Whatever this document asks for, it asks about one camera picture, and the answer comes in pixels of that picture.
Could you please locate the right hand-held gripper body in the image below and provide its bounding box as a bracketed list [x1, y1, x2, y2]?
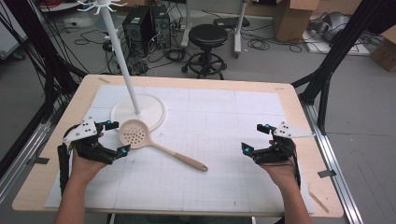
[252, 120, 316, 165]

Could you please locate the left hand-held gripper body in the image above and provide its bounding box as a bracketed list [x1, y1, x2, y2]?
[62, 117, 118, 165]

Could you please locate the beige slotted spoon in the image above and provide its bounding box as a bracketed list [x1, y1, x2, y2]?
[118, 119, 209, 173]

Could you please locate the white hook rack stand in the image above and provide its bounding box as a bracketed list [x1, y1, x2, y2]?
[77, 0, 167, 133]

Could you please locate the person's left hand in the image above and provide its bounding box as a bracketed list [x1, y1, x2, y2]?
[69, 146, 108, 188]

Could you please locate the person's right hand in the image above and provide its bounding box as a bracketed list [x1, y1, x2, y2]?
[259, 139, 302, 191]

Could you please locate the white grid mat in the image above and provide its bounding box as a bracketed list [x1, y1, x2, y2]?
[44, 84, 315, 216]

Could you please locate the thin wooden stick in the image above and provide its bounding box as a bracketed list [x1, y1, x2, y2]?
[307, 189, 331, 215]

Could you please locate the black round stool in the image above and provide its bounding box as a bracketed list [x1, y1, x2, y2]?
[181, 23, 230, 80]

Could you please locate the tall cardboard box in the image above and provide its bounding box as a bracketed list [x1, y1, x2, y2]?
[272, 0, 320, 43]

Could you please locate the black computer tower fan grille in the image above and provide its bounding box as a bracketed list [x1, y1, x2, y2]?
[151, 4, 173, 50]

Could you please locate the black flat box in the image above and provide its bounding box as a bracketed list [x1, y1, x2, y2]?
[213, 16, 251, 29]

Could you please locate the grey bag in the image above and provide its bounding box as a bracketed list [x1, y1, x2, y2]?
[306, 11, 352, 43]

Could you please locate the grey cabinet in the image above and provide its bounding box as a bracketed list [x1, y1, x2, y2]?
[0, 0, 28, 61]

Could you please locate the small cardboard box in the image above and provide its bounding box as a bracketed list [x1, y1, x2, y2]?
[369, 26, 396, 73]

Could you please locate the black cable sleeve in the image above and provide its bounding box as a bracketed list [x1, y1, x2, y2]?
[57, 143, 72, 194]

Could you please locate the aluminium rail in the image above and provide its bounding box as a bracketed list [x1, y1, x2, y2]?
[299, 101, 364, 224]
[0, 120, 53, 203]

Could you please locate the black metal frame post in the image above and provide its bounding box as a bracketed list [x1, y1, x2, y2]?
[0, 0, 89, 176]
[291, 0, 396, 135]

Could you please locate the coiled black floor cable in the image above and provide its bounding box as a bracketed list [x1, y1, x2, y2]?
[247, 36, 271, 51]

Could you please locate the white board stand frame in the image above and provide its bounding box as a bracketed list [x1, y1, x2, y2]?
[180, 0, 248, 59]

